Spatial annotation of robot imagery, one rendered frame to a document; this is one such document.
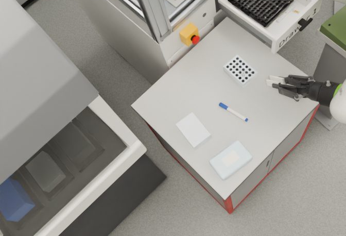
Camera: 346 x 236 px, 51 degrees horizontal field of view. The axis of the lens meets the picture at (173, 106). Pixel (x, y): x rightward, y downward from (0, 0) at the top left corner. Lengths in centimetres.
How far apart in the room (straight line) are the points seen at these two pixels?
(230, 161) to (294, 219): 88
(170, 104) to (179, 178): 78
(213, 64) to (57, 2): 185
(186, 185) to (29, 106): 153
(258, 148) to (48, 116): 88
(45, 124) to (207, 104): 82
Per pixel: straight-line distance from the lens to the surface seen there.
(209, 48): 170
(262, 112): 156
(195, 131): 148
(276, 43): 154
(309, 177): 229
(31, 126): 93
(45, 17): 317
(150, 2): 134
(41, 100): 89
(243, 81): 159
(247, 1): 166
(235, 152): 146
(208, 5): 165
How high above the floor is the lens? 221
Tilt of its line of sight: 65 degrees down
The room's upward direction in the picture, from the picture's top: 25 degrees counter-clockwise
